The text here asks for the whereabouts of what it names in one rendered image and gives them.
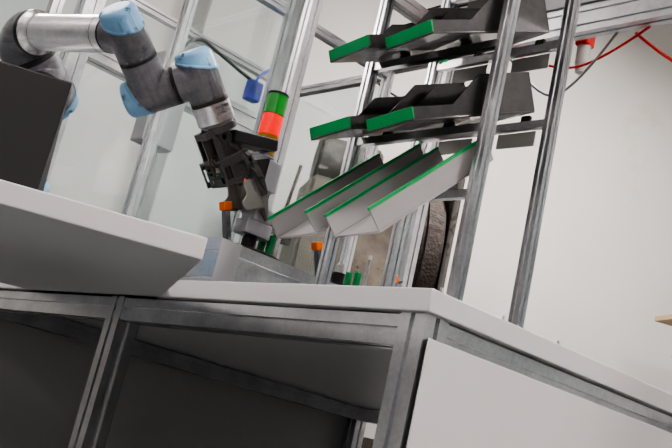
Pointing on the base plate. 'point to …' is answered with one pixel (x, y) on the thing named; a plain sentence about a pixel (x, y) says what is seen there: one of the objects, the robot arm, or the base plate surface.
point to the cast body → (253, 225)
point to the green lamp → (276, 103)
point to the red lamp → (271, 123)
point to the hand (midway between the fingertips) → (258, 214)
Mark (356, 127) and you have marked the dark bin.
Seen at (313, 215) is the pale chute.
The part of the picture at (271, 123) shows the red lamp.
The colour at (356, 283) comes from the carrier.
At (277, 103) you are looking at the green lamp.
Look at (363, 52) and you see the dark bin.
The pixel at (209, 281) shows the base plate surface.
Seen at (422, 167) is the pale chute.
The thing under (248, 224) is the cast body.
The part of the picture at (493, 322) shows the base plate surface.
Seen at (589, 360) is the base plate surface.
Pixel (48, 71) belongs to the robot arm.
